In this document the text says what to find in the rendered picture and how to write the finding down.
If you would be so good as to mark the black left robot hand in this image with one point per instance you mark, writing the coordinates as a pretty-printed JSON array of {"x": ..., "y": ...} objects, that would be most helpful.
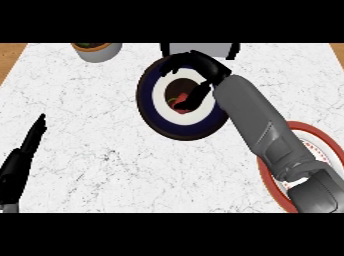
[{"x": 16, "y": 166}]

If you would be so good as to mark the navy and white plate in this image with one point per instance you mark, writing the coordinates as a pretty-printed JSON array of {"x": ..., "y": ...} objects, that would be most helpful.
[{"x": 152, "y": 100}]

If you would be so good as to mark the red rimmed white plate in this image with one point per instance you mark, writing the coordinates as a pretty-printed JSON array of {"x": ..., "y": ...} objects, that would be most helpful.
[{"x": 333, "y": 146}]

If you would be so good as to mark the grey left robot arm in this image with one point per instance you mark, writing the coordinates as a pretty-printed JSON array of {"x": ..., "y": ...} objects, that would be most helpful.
[{"x": 10, "y": 209}]

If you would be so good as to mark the grey box appliance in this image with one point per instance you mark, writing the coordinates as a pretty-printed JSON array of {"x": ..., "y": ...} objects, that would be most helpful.
[{"x": 198, "y": 50}]

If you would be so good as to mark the grey plant pot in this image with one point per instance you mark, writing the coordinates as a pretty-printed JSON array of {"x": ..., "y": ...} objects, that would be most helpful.
[{"x": 97, "y": 50}]

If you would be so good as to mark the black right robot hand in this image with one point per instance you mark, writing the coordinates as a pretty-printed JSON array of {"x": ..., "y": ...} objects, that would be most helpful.
[{"x": 205, "y": 65}]

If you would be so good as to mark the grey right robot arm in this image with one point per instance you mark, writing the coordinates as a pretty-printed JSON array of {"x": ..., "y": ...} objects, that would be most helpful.
[{"x": 263, "y": 130}]

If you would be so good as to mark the red bell pepper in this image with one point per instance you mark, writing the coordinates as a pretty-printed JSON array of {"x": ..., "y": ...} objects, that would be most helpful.
[{"x": 180, "y": 99}]

